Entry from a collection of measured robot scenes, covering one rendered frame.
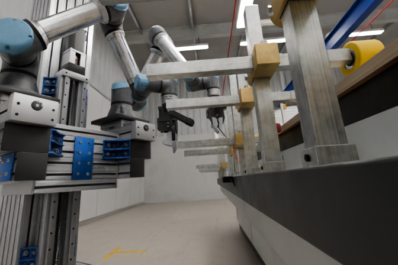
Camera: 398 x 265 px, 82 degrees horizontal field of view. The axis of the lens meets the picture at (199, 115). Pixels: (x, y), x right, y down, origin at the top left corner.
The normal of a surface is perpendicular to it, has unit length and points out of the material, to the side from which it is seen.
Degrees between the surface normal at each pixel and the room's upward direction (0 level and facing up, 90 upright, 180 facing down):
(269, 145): 90
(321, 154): 90
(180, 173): 90
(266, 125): 90
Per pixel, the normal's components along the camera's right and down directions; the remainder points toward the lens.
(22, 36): 0.40, -0.18
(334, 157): -0.05, -0.26
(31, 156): 0.84, -0.19
